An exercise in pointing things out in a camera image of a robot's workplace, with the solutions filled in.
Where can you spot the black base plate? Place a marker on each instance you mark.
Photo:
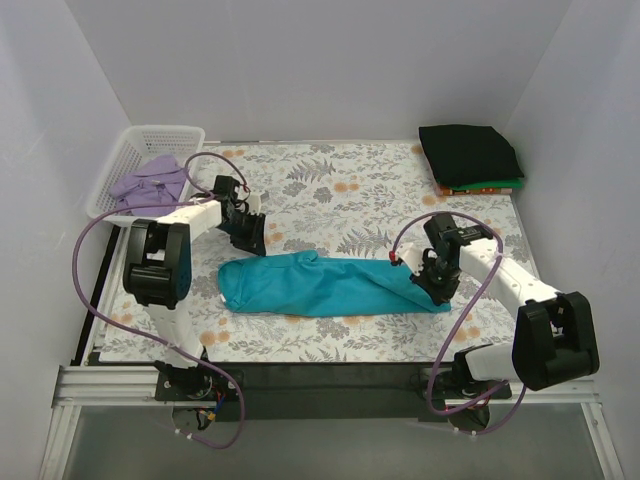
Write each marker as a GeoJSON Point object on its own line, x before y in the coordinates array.
{"type": "Point", "coordinates": [304, 391]}

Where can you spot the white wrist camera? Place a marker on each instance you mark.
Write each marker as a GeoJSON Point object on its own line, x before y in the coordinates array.
{"type": "Point", "coordinates": [409, 255]}
{"type": "Point", "coordinates": [255, 201]}

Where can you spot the white plastic basket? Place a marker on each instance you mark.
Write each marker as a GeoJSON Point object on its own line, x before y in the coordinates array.
{"type": "Point", "coordinates": [136, 146]}

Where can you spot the purple t shirt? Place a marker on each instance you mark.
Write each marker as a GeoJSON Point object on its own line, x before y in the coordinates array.
{"type": "Point", "coordinates": [153, 190]}

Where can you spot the teal t shirt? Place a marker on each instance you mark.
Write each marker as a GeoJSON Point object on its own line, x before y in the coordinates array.
{"type": "Point", "coordinates": [307, 284]}

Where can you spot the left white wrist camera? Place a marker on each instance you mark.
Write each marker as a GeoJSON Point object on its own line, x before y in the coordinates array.
{"type": "Point", "coordinates": [255, 201]}

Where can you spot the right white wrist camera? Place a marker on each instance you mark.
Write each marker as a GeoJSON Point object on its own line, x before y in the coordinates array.
{"type": "Point", "coordinates": [409, 255]}

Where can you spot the black folded t shirt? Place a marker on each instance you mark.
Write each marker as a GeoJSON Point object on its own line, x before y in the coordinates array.
{"type": "Point", "coordinates": [460, 154]}

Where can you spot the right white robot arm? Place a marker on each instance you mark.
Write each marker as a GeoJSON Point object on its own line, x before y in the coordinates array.
{"type": "Point", "coordinates": [554, 340]}

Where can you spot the floral table mat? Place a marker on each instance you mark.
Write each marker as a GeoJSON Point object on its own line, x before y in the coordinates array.
{"type": "Point", "coordinates": [345, 200]}

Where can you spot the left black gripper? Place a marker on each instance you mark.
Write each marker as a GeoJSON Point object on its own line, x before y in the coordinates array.
{"type": "Point", "coordinates": [248, 227]}

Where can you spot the aluminium frame rail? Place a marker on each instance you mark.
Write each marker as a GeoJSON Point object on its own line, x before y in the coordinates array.
{"type": "Point", "coordinates": [314, 421]}

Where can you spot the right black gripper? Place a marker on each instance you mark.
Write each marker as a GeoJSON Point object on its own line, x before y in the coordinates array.
{"type": "Point", "coordinates": [435, 278]}

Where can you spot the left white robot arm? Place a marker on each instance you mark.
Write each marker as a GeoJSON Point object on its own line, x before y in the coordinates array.
{"type": "Point", "coordinates": [158, 271]}

